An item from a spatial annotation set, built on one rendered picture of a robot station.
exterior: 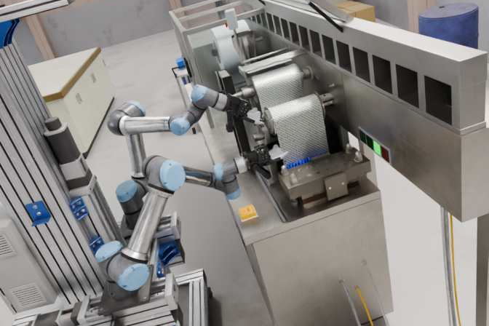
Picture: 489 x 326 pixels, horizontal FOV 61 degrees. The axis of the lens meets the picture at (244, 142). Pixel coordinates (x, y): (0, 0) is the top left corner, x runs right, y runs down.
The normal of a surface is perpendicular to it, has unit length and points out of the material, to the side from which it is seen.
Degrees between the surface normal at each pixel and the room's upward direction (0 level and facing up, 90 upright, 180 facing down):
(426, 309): 0
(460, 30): 90
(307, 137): 90
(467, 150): 90
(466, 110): 90
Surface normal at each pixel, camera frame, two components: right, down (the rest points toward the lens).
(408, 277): -0.23, -0.87
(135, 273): 0.64, 0.29
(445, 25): -0.44, 0.50
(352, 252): 0.23, 0.39
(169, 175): 0.74, 0.05
